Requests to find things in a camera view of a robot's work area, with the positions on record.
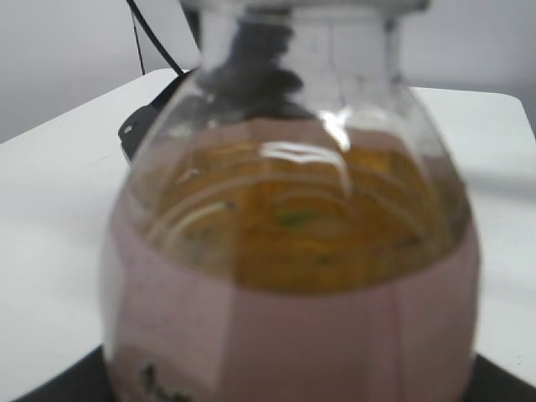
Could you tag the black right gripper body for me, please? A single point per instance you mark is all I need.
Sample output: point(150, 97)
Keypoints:
point(135, 128)

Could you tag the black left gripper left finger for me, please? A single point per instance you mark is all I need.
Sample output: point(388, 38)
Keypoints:
point(77, 375)

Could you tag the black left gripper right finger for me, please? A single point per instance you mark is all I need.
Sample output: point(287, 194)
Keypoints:
point(491, 383)

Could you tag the peach oolong tea bottle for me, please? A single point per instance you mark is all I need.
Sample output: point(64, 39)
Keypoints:
point(292, 228)

